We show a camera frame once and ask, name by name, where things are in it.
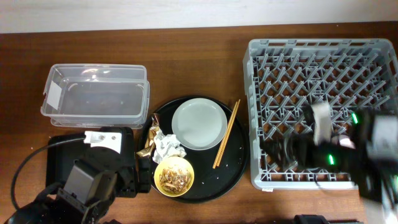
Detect round black tray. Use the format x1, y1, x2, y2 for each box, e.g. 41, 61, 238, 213
138, 95, 250, 203

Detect grey plate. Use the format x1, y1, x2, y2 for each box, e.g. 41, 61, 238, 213
172, 98, 228, 151

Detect black rectangular tray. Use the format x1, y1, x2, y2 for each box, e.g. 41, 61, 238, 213
45, 127, 138, 198

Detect white napkin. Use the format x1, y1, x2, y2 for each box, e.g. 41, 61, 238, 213
152, 129, 187, 164

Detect grey dishwasher rack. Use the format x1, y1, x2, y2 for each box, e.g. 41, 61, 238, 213
243, 39, 397, 191

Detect clear plastic bin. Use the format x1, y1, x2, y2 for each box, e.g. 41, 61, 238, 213
40, 63, 150, 129

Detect yellow bowl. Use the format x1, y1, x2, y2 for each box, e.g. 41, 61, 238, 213
154, 157, 195, 197

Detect wooden chopstick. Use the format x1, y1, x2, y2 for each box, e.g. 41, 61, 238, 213
213, 100, 241, 169
212, 101, 239, 169

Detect pink cup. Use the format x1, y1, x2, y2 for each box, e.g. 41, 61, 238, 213
337, 135, 356, 149

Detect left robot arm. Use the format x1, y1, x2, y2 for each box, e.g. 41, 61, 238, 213
6, 128, 151, 223

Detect food scraps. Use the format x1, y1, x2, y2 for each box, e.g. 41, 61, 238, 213
159, 168, 192, 194

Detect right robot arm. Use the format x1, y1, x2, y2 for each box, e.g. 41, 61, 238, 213
261, 103, 397, 223

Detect gold foil wrapper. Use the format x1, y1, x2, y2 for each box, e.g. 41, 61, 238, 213
137, 113, 160, 157

